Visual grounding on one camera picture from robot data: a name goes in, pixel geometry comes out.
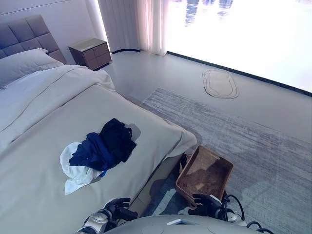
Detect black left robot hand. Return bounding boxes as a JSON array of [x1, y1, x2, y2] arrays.
[[104, 197, 138, 224]]

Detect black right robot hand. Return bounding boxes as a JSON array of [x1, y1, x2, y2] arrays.
[[188, 194, 223, 218]]

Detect white garment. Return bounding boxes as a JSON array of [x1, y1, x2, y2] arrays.
[[59, 142, 108, 195]]

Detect dark blue garment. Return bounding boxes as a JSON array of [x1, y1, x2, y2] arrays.
[[69, 132, 117, 172]]

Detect black garment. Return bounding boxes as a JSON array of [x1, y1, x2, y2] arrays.
[[100, 118, 137, 163]]

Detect brown woven basket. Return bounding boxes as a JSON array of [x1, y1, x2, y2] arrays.
[[175, 145, 234, 208]]

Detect bed with beige bedspread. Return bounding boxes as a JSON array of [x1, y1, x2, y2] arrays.
[[0, 64, 197, 234]]

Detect grey robot torso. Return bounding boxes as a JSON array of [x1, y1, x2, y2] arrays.
[[104, 214, 263, 234]]

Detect large grey carpet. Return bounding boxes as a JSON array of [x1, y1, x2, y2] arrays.
[[131, 87, 312, 234]]

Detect small oval rug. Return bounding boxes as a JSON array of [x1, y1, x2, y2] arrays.
[[202, 69, 240, 99]]

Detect white folded duvet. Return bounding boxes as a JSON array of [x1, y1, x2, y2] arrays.
[[0, 64, 116, 152]]

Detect brown nightstand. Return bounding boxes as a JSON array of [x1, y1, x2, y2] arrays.
[[68, 38, 113, 72]]

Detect black curved floor strip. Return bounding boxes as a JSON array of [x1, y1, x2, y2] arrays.
[[111, 48, 141, 54]]

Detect bright floor-length window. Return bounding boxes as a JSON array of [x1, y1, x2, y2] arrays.
[[166, 0, 312, 94]]

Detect white pillow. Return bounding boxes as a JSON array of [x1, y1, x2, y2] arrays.
[[0, 48, 65, 89]]

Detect sheer white curtain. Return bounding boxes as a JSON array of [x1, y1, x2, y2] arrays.
[[97, 0, 169, 57]]

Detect grey padded headboard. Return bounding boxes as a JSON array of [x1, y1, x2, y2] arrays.
[[0, 14, 67, 65]]

